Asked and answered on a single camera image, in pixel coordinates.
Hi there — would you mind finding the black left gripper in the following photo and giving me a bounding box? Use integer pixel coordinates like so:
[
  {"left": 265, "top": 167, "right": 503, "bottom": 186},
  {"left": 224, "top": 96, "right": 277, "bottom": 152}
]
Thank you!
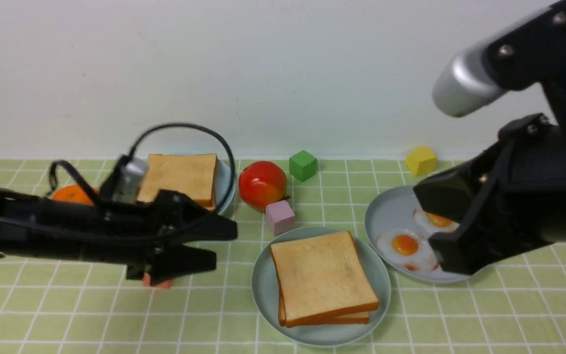
[{"left": 102, "top": 190, "right": 238, "bottom": 284}]

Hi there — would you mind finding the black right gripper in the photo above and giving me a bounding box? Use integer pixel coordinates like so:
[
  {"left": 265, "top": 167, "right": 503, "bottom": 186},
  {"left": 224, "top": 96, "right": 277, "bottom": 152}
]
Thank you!
[{"left": 413, "top": 114, "right": 566, "bottom": 275}]

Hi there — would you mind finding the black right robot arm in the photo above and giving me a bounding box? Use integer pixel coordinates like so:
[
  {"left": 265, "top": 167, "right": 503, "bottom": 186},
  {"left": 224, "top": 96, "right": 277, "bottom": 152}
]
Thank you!
[{"left": 413, "top": 0, "right": 566, "bottom": 275}]

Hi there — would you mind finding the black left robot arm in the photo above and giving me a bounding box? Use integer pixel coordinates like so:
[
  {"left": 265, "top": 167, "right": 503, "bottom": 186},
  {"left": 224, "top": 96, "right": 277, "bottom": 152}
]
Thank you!
[{"left": 0, "top": 188, "right": 238, "bottom": 285}]

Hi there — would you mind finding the salmon red cube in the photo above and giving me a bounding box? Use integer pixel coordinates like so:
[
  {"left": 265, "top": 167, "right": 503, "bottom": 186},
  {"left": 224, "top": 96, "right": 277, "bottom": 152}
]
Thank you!
[{"left": 142, "top": 273, "right": 174, "bottom": 289}]

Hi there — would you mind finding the light blue bread plate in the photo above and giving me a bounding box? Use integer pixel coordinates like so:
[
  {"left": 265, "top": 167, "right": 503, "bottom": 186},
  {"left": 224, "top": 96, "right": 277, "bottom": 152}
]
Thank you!
[{"left": 214, "top": 160, "right": 236, "bottom": 215}]

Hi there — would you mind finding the teal centre plate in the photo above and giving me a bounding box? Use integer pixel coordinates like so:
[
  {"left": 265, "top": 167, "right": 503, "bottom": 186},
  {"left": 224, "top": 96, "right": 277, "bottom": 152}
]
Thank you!
[{"left": 251, "top": 227, "right": 392, "bottom": 348}]

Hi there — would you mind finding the red apple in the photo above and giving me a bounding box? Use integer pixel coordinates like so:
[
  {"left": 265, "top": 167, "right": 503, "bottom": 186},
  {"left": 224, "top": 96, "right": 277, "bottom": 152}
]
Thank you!
[{"left": 238, "top": 161, "right": 289, "bottom": 211}]

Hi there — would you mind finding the pink cube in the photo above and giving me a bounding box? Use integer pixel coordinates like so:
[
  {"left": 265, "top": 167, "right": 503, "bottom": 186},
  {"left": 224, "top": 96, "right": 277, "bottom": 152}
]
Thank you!
[{"left": 265, "top": 200, "right": 296, "bottom": 236}]

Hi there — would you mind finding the rear fried egg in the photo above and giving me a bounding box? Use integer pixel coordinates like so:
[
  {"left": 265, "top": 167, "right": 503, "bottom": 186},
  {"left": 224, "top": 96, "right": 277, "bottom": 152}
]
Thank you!
[{"left": 412, "top": 207, "right": 459, "bottom": 235}]

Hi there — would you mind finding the fried egg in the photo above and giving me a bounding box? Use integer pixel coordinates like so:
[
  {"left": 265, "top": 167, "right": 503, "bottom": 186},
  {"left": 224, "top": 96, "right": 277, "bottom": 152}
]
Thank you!
[
  {"left": 412, "top": 207, "right": 459, "bottom": 235},
  {"left": 376, "top": 229, "right": 439, "bottom": 272}
]

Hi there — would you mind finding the yellow cube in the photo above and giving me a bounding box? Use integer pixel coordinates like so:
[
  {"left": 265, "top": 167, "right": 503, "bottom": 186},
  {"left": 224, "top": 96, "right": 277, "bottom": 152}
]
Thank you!
[{"left": 405, "top": 146, "right": 438, "bottom": 177}]

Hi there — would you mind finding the orange fruit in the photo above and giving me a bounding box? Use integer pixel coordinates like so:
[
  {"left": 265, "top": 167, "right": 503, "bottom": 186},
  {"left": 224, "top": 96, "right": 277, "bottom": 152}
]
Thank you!
[{"left": 51, "top": 184, "right": 93, "bottom": 205}]

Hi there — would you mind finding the green cube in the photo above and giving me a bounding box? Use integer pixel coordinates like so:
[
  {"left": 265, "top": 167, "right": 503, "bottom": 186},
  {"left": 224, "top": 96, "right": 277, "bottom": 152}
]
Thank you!
[{"left": 289, "top": 150, "right": 318, "bottom": 182}]

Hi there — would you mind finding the front fried egg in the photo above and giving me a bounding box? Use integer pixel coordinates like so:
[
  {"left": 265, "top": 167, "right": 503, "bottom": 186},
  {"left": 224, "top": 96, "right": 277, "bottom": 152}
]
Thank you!
[{"left": 376, "top": 229, "right": 439, "bottom": 272}]

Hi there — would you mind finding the grey egg plate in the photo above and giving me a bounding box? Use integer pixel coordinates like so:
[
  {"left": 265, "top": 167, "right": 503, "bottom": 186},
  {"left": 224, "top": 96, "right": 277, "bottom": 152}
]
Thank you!
[{"left": 364, "top": 186, "right": 471, "bottom": 285}]

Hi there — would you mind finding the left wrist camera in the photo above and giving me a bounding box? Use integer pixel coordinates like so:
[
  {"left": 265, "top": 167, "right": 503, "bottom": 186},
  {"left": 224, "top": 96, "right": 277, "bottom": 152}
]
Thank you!
[{"left": 99, "top": 154, "right": 149, "bottom": 204}]

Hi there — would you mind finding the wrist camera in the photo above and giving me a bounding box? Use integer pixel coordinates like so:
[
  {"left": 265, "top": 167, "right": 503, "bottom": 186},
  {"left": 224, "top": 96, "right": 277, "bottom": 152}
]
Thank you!
[
  {"left": 99, "top": 154, "right": 149, "bottom": 204},
  {"left": 431, "top": 0, "right": 566, "bottom": 118}
]

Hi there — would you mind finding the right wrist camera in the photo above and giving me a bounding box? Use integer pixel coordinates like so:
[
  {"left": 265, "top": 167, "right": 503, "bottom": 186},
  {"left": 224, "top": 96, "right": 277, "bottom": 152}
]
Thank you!
[{"left": 431, "top": 0, "right": 566, "bottom": 118}]

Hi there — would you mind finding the black camera cable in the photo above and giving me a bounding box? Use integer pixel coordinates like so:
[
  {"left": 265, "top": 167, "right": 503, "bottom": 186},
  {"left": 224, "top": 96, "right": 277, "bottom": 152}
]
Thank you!
[{"left": 47, "top": 122, "right": 237, "bottom": 244}]

